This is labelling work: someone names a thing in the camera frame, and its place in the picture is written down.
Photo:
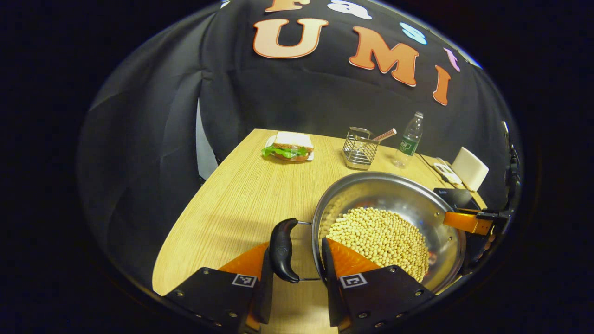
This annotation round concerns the sandwich with lettuce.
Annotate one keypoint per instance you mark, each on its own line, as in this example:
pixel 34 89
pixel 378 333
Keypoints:
pixel 292 141

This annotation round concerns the clear plastic water bottle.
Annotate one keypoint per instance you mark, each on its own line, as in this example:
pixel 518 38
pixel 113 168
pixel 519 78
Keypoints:
pixel 409 141

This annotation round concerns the white toaster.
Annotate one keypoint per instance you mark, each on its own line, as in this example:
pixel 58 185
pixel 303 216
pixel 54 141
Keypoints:
pixel 469 169

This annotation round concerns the black backdrop cloth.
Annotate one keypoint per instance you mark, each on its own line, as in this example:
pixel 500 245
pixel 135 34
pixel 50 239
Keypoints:
pixel 301 93

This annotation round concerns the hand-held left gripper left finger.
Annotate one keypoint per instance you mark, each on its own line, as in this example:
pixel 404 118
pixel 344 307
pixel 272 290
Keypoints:
pixel 264 304

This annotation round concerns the black induction cooktop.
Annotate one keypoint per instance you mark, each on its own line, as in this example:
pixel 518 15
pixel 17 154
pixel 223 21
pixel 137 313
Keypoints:
pixel 457 197

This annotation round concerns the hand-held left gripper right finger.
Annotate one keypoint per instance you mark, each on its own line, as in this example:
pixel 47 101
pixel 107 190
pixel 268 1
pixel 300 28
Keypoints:
pixel 330 287

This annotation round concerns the pile of soybeans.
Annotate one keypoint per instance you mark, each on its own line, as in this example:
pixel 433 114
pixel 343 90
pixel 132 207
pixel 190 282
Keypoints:
pixel 380 236

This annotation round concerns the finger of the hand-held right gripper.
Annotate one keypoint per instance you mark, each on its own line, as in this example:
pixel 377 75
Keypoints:
pixel 466 222

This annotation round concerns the pink stick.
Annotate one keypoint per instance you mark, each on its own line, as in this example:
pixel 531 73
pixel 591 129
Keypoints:
pixel 386 135

